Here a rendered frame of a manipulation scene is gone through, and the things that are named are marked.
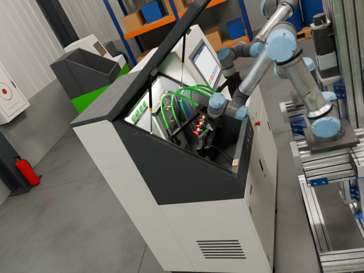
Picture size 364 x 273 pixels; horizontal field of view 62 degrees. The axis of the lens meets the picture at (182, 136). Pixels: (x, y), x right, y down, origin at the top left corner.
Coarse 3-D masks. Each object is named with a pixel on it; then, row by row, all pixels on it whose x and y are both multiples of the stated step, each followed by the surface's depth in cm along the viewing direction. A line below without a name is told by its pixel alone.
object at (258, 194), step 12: (252, 144) 220; (252, 156) 214; (252, 168) 208; (264, 168) 244; (252, 180) 202; (264, 180) 236; (252, 192) 197; (264, 192) 229; (252, 204) 192; (264, 204) 222; (252, 216) 187; (264, 216) 216; (264, 228) 210; (264, 240) 204
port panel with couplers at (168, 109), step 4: (160, 88) 222; (156, 92) 215; (160, 92) 221; (164, 92) 225; (160, 96) 220; (160, 100) 219; (164, 100) 224; (164, 104) 223; (168, 104) 230; (164, 108) 222; (168, 108) 222; (168, 112) 227; (172, 112) 233; (168, 116) 226; (172, 116) 232; (172, 120) 227; (172, 124) 230
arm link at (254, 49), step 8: (280, 0) 172; (288, 0) 167; (296, 0) 169; (280, 8) 168; (288, 8) 167; (272, 16) 167; (280, 16) 166; (288, 16) 169; (272, 24) 164; (264, 32) 163; (256, 40) 162; (264, 40) 162; (248, 48) 163; (256, 48) 158; (248, 56) 166; (256, 56) 161
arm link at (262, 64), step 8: (264, 48) 140; (264, 56) 141; (256, 64) 145; (264, 64) 142; (248, 72) 150; (256, 72) 146; (264, 72) 146; (248, 80) 150; (256, 80) 149; (240, 88) 155; (248, 88) 152; (240, 96) 155; (248, 96) 156
